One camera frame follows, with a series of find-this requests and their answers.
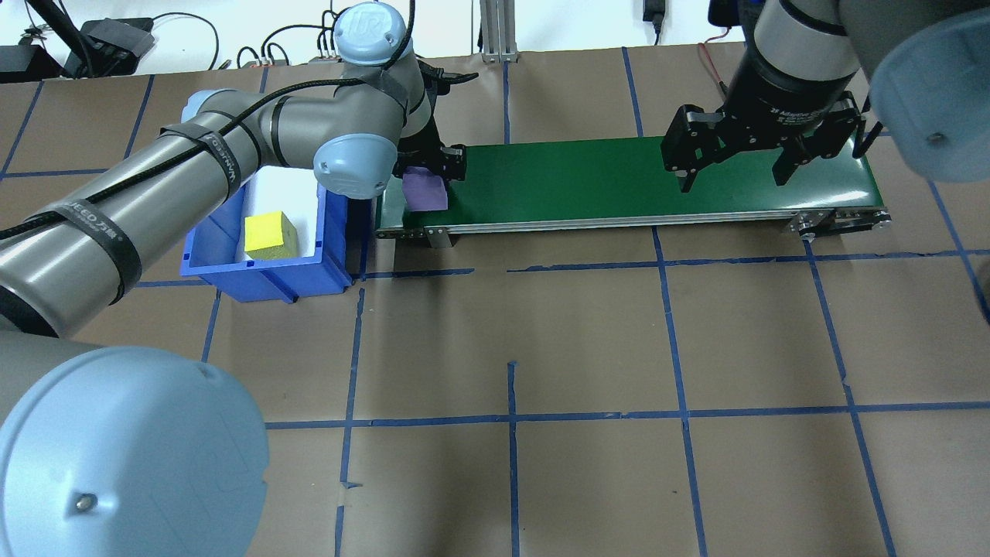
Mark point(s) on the white foam pad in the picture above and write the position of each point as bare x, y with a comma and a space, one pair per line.
282, 193

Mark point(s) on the aluminium frame post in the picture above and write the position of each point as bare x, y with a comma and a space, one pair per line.
497, 31

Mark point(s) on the grey connector strip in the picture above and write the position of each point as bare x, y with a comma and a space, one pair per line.
323, 58

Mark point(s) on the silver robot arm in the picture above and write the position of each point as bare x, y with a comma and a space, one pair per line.
928, 77
155, 178

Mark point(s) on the purple foam block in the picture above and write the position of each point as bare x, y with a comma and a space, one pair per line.
425, 193

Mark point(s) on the yellow foam block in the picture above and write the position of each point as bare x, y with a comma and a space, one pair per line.
269, 232

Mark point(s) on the blue plastic bin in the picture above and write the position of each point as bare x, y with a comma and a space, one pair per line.
263, 278

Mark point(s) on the black electronics box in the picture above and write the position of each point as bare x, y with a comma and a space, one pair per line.
116, 39

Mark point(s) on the green conveyor belt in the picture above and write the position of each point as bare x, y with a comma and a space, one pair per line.
580, 182

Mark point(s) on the black slanted pole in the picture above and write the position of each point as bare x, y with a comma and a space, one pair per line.
54, 27

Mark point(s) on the black flat device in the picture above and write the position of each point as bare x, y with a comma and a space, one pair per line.
23, 62

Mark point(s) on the black hanging plug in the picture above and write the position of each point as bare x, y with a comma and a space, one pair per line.
653, 9

